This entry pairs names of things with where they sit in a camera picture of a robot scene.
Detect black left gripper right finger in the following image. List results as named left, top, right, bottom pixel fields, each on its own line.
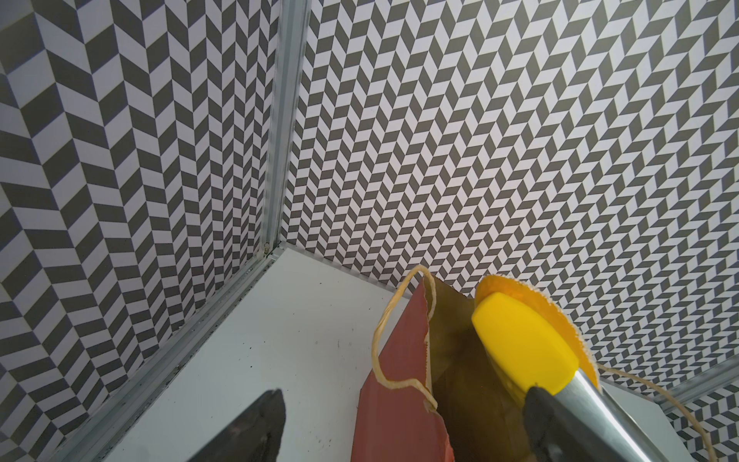
left=523, top=387, right=625, bottom=462

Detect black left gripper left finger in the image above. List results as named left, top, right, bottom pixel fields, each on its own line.
left=189, top=389, right=286, bottom=462

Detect yellow metal tongs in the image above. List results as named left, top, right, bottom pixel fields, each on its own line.
left=471, top=292, right=666, bottom=461

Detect round sugared bun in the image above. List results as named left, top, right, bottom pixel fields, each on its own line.
left=471, top=275, right=600, bottom=402

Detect red paper bag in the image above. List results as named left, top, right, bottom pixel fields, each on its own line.
left=351, top=266, right=538, bottom=461

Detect aluminium corner post left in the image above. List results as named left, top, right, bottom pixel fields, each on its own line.
left=261, top=1, right=311, bottom=257

